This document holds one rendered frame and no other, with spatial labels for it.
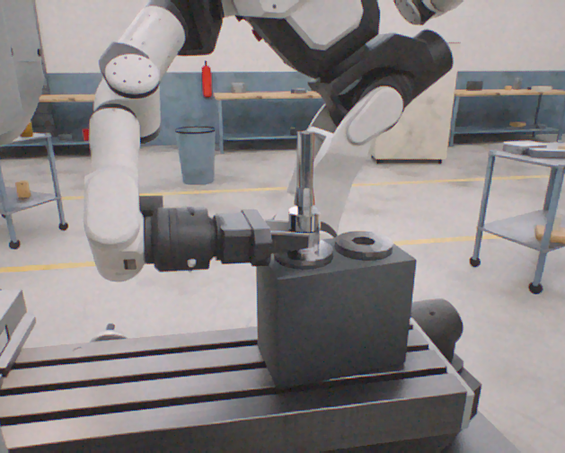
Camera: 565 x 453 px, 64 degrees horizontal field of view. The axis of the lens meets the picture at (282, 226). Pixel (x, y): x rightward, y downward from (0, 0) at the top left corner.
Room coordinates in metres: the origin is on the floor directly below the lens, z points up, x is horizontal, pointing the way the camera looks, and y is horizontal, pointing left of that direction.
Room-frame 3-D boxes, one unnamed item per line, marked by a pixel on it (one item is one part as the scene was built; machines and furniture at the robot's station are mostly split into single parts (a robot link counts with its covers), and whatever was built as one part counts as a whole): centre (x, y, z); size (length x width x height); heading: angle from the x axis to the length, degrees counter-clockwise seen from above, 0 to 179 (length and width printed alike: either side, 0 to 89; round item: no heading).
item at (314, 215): (0.63, -0.03, 1.20); 0.05 x 0.05 x 0.01
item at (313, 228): (0.63, -0.03, 1.17); 0.05 x 0.05 x 0.05
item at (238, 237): (0.59, 0.09, 1.17); 0.13 x 0.12 x 0.10; 15
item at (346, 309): (0.64, -0.08, 1.04); 0.22 x 0.12 x 0.20; 107
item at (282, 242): (0.59, -0.01, 1.17); 0.06 x 0.02 x 0.03; 105
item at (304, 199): (0.63, -0.03, 1.26); 0.03 x 0.03 x 0.11
